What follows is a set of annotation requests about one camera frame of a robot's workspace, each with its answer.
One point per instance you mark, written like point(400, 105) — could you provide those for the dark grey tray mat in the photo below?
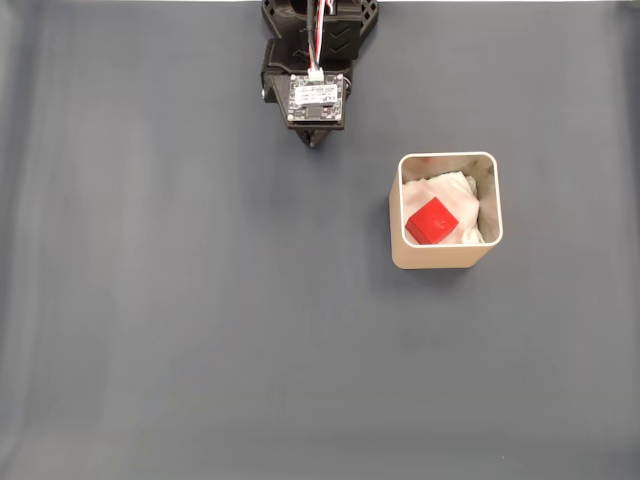
point(200, 300)

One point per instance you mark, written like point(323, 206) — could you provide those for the white crumpled cloth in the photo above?
point(465, 190)

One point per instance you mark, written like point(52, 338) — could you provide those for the beige square box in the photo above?
point(435, 257)

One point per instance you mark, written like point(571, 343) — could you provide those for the red cube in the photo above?
point(432, 222)

